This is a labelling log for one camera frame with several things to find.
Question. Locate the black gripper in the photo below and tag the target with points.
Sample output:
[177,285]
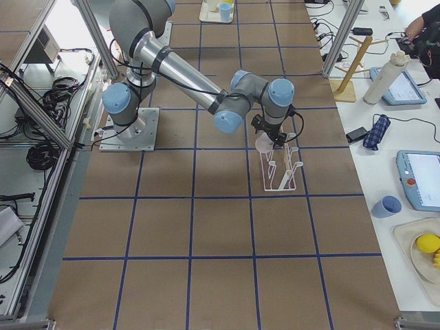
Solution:
[271,130]

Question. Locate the pale pink plastic cup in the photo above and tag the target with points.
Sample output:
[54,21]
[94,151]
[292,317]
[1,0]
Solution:
[264,144]

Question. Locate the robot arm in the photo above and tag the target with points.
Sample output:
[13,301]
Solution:
[137,26]

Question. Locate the light blue cup front right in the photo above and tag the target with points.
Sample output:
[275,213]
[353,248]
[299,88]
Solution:
[225,10]

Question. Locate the blue cup on side table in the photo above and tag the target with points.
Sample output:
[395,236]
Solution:
[386,207]

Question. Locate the pale green plastic cup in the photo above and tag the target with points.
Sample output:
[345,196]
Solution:
[212,5]

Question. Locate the wooden mug tree stand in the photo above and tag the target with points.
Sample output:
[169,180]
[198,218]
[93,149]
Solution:
[343,90]

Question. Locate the black power adapter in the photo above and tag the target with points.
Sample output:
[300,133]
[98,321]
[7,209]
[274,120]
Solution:
[356,135]

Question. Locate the blue plaid folded umbrella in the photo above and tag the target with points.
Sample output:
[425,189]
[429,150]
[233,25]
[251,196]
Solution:
[375,135]

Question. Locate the cream Rabbit tray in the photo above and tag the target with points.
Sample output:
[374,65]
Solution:
[214,17]

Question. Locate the far blue teach pendant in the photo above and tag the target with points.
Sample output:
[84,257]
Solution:
[404,91]

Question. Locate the blue teach pendant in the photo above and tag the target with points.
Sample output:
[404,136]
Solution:
[404,91]
[419,176]

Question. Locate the cream cylindrical bottle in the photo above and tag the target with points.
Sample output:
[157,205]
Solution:
[387,75]

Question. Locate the near blue teach pendant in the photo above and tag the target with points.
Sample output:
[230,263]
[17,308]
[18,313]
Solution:
[419,176]

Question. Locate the person at side table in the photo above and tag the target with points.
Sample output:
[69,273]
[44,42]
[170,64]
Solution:
[418,30]

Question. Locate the yellow lemon toy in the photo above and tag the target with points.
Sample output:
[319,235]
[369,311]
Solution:
[428,243]

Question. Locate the cream plate on side table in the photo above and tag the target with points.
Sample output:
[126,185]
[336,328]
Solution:
[426,264]

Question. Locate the beige control box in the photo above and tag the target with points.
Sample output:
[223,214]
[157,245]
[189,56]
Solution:
[44,50]

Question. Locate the white wire cup rack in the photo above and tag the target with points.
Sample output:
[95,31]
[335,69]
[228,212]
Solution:
[279,167]

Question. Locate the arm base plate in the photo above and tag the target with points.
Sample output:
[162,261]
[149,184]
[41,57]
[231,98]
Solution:
[140,136]

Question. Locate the aluminium frame post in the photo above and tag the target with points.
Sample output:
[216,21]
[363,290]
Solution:
[343,32]

